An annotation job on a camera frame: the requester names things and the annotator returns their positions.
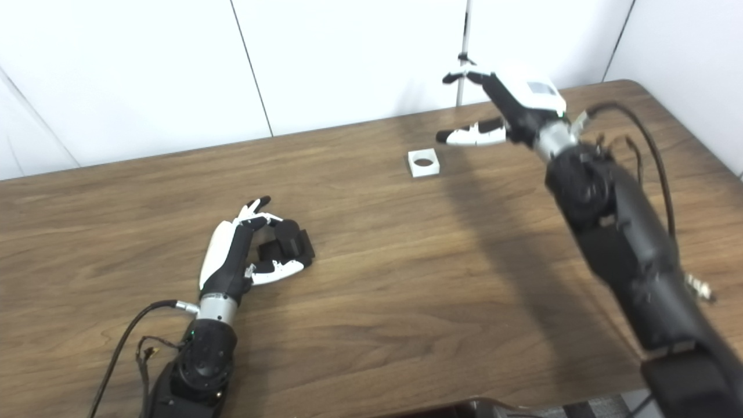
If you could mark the dark robot torso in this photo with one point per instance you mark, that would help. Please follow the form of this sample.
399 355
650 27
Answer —
482 409

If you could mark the black peg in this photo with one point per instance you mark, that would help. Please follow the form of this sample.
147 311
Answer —
290 238

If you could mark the white and black left hand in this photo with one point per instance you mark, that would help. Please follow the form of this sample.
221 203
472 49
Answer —
223 261

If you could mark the white square piece with hole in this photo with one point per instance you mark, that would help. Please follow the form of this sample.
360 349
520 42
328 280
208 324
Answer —
413 171

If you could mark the white and black right hand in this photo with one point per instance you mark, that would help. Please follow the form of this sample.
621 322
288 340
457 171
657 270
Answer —
522 104

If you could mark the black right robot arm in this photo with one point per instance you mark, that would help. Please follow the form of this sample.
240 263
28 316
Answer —
638 244

